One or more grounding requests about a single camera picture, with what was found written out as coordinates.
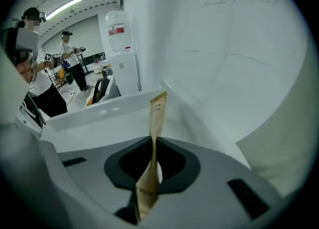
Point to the brown paper toiletry item packet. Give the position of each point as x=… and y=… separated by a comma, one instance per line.
x=157, y=118

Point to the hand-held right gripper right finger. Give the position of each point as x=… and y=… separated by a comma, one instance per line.
x=211, y=173

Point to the long ceiling light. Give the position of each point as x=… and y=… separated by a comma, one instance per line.
x=64, y=7

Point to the white water dispenser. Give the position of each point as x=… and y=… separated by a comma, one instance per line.
x=124, y=73

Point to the person's left hand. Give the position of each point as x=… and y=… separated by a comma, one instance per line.
x=24, y=67

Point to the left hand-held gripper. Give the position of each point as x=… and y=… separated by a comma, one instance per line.
x=25, y=37

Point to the yellow chair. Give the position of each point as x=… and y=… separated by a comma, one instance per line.
x=61, y=76

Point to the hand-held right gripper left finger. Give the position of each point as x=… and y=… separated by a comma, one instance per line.
x=94, y=188

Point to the black and orange chair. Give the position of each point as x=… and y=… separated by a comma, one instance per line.
x=99, y=91

